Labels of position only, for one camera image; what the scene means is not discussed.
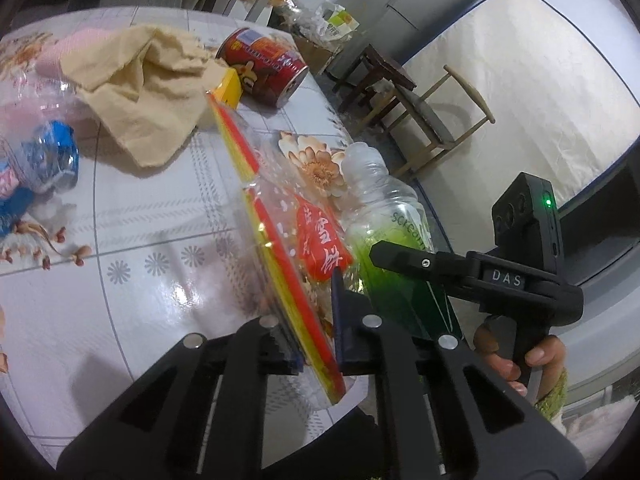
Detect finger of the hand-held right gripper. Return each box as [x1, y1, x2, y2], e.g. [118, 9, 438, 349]
[369, 240, 474, 287]

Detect white plastic bags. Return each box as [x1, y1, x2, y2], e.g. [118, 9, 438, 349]
[277, 0, 331, 41]

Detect clear red yellow snack pack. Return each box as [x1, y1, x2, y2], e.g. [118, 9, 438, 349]
[206, 91, 357, 407]

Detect dark wooden stool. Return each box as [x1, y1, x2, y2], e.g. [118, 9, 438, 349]
[327, 44, 417, 128]

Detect green white carton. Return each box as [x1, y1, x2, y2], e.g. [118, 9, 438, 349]
[315, 2, 361, 43]

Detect wooden chair with dark seat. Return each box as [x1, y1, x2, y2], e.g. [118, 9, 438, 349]
[382, 64, 497, 178]

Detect pink sponge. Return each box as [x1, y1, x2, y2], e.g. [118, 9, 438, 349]
[37, 27, 118, 78]

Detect person's right forearm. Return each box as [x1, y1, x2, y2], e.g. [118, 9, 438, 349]
[535, 367, 571, 418]

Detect white fluffy blanket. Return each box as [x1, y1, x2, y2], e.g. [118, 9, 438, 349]
[562, 392, 640, 466]

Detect beige cloth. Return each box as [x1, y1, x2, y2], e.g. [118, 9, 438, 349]
[59, 24, 228, 170]

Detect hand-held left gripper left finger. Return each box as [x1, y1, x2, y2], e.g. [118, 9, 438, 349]
[56, 316, 306, 480]

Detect blue plastic wrapper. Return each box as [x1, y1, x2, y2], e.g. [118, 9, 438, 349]
[0, 186, 37, 239]

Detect small yellow box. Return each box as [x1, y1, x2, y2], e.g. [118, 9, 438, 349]
[210, 69, 244, 110]

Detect cream quilted mattress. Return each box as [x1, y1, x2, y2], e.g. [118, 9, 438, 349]
[400, 0, 640, 208]

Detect clear green plastic bottle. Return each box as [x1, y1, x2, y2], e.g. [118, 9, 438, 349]
[342, 142, 463, 341]

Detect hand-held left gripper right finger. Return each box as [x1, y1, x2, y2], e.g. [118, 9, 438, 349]
[330, 269, 588, 480]

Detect crushed blue plastic bottle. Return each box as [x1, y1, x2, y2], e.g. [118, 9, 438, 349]
[19, 120, 81, 193]

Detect red tin can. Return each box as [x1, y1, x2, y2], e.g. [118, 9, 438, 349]
[216, 27, 309, 108]

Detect dark grey furniture panel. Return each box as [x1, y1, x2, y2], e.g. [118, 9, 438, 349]
[545, 160, 640, 286]

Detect person's right hand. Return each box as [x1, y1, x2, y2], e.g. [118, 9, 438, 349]
[472, 324, 567, 403]

